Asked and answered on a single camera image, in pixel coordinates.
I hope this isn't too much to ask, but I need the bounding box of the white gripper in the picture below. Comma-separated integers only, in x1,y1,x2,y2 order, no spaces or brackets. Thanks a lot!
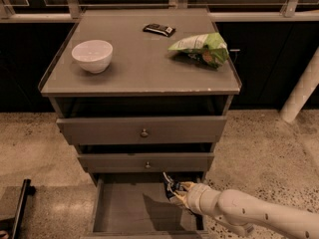
168,181,220,216

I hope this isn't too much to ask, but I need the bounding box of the black object at floor corner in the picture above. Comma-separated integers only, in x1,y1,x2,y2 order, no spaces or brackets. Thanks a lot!
0,178,36,239

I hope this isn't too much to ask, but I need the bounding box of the black snack bar wrapper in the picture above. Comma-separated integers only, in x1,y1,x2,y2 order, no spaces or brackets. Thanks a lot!
143,24,175,37

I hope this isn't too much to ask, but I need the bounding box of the middle grey drawer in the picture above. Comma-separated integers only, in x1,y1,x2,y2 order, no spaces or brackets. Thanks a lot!
78,152,213,173

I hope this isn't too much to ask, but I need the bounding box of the green chip bag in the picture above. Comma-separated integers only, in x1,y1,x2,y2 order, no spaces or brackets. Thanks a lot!
168,32,229,69

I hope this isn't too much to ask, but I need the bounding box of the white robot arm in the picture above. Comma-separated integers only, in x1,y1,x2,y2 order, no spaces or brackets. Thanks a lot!
175,106,319,239

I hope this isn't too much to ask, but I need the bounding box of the grey drawer cabinet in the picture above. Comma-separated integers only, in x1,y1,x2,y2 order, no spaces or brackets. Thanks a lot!
37,7,242,239

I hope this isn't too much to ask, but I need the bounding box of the blue chip bag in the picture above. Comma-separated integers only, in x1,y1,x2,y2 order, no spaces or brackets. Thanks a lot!
162,172,181,200

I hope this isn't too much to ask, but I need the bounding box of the metal window railing frame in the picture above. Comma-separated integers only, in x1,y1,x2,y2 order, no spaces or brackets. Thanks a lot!
0,0,319,22

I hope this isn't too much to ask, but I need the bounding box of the white ceramic bowl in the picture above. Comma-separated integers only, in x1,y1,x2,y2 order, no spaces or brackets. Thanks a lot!
72,40,113,74

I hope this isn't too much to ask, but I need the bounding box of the top drawer metal knob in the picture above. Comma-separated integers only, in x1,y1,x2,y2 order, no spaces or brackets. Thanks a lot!
141,128,149,137

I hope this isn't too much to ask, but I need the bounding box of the top grey drawer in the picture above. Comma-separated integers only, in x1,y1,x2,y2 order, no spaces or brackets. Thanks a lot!
57,116,226,145

